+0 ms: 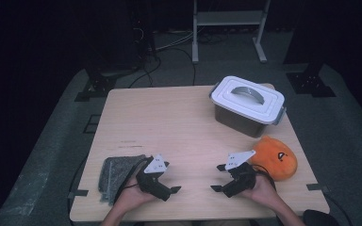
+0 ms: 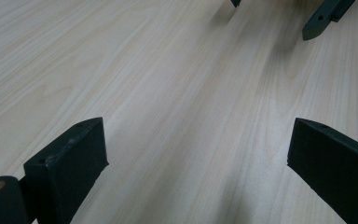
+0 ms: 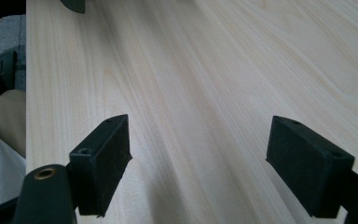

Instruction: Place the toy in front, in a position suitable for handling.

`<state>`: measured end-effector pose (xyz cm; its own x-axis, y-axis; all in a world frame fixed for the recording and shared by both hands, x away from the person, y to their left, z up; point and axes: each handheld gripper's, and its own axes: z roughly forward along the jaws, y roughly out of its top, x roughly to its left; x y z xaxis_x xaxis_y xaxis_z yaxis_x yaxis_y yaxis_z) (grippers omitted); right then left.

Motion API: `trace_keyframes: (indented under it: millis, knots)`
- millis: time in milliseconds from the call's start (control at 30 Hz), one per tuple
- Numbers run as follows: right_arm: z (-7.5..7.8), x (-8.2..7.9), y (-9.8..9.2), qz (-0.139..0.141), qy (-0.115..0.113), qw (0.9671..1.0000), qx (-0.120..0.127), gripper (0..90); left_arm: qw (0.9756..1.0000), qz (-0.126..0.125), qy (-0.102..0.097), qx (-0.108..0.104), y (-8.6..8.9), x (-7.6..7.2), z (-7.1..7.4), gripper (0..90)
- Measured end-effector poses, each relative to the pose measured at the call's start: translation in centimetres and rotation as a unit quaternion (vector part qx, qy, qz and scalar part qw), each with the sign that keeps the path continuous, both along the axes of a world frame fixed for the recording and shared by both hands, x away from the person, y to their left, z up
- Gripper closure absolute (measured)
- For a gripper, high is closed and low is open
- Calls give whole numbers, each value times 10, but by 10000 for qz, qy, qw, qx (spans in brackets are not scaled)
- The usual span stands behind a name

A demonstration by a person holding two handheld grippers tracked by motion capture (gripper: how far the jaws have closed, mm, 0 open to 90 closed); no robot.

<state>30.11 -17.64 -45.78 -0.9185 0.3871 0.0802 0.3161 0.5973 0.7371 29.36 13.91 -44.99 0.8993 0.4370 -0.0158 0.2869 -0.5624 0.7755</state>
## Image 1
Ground white floor cables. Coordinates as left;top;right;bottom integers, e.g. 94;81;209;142
154;31;196;53

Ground dark equipment stand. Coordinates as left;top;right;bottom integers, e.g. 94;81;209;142
131;0;158;60

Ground hand-held gripper cable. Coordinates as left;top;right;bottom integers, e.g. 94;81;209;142
251;164;277;191
112;156;149;205

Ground black chair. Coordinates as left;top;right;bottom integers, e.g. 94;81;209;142
303;209;340;226

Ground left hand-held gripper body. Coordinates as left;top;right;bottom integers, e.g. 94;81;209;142
136;153;173;202

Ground white metal desk frame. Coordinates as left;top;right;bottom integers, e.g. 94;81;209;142
191;0;272;64

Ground orange plush toy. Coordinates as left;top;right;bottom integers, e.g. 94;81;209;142
249;135;299;182

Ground brown clear storage box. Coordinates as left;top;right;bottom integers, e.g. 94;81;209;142
213;105;284;139

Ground black floor cable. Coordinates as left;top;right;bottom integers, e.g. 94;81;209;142
323;192;354;226
68;156;89;193
156;46;197;87
128;56;163;89

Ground white lid with grey handle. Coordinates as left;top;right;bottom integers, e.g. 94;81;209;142
209;75;287;126

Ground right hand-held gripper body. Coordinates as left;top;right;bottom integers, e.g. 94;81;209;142
224;150;258;199

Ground person's right hand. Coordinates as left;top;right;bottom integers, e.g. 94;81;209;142
241;175;280;206

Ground left hand-held gripper cable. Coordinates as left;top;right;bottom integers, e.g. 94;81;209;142
112;156;149;205

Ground black stand base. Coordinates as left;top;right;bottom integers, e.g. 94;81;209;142
286;60;337;98
74;60;140;103

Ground right hand-held gripper cable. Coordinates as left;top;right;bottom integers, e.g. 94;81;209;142
251;164;277;191

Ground grey fluffy cloth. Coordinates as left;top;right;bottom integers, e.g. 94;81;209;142
98;153;147;206

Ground person's left hand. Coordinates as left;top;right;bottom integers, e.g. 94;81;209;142
114;175;156;212

